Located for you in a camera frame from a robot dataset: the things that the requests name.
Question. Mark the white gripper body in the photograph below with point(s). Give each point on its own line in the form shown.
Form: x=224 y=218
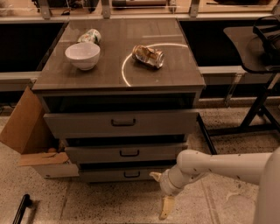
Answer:
x=167 y=183

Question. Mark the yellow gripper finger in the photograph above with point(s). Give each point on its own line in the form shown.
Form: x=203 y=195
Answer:
x=156 y=175
x=167 y=204

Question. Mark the grey bottom drawer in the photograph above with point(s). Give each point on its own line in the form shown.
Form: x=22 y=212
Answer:
x=120 y=174

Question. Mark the grey drawer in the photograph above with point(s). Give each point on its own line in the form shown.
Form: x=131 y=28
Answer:
x=120 y=174
x=121 y=124
x=124 y=153

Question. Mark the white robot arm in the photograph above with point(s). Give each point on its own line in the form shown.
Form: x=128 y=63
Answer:
x=262 y=169

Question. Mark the grey middle drawer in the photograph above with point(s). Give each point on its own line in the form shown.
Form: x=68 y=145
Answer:
x=124 y=153

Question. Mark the grey top drawer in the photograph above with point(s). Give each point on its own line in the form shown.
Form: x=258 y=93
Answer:
x=121 y=124

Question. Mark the grey drawer cabinet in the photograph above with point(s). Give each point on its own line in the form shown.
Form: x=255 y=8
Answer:
x=119 y=83

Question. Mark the open cardboard box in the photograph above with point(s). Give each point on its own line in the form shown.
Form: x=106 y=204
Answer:
x=27 y=133

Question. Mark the crushed metal can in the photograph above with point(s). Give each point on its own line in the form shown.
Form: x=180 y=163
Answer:
x=148 y=56

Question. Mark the black bar on floor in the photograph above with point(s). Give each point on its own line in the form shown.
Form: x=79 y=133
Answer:
x=25 y=202

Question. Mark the white ceramic bowl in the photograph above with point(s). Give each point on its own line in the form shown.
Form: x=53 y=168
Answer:
x=84 y=55

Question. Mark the black side table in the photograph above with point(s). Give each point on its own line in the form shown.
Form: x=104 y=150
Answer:
x=258 y=49

